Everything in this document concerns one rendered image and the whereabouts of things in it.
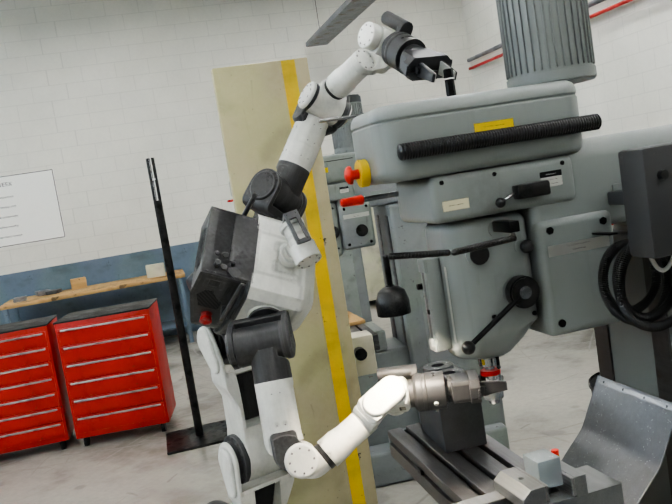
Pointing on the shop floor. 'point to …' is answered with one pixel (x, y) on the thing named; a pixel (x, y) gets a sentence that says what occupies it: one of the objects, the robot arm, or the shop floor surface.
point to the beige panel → (315, 219)
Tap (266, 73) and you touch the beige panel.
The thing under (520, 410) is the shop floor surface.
